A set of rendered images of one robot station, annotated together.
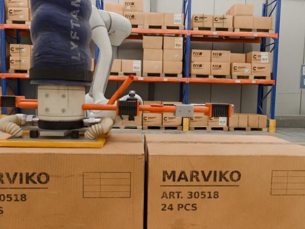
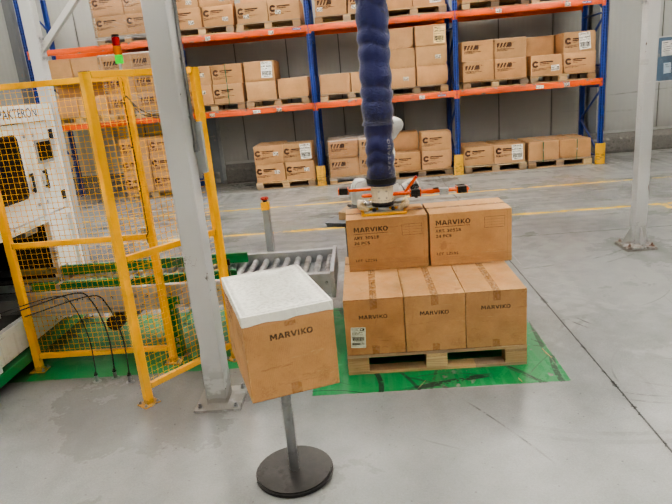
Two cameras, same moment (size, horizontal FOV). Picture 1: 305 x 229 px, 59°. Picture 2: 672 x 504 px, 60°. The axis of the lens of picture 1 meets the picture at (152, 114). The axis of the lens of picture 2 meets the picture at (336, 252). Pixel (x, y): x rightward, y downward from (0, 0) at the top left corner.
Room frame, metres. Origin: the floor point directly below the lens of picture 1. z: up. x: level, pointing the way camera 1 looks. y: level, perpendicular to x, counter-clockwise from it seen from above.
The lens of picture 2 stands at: (-3.34, 0.25, 1.91)
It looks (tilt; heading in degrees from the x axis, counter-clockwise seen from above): 16 degrees down; 6
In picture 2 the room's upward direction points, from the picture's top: 5 degrees counter-clockwise
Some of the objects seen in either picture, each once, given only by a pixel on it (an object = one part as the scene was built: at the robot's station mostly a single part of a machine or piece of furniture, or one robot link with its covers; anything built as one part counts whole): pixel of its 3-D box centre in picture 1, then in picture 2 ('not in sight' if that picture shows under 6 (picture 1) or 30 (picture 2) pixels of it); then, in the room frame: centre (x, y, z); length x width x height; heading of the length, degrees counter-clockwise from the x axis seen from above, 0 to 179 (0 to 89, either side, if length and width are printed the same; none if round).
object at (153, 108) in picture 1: (116, 105); (406, 189); (1.15, 0.16, 1.07); 0.93 x 0.30 x 0.04; 94
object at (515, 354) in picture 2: not in sight; (427, 329); (0.73, 0.06, 0.07); 1.20 x 1.00 x 0.14; 93
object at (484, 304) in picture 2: not in sight; (426, 296); (0.73, 0.06, 0.34); 1.20 x 1.00 x 0.40; 93
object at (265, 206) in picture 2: not in sight; (271, 257); (1.46, 1.36, 0.50); 0.07 x 0.07 x 1.00; 3
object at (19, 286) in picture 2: not in sight; (78, 233); (0.47, 2.51, 1.05); 1.17 x 0.10 x 2.10; 93
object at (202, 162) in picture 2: not in sight; (188, 148); (0.04, 1.45, 1.62); 0.20 x 0.05 x 0.30; 93
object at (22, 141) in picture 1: (54, 137); (383, 210); (0.93, 0.34, 0.97); 0.34 x 0.10 x 0.05; 94
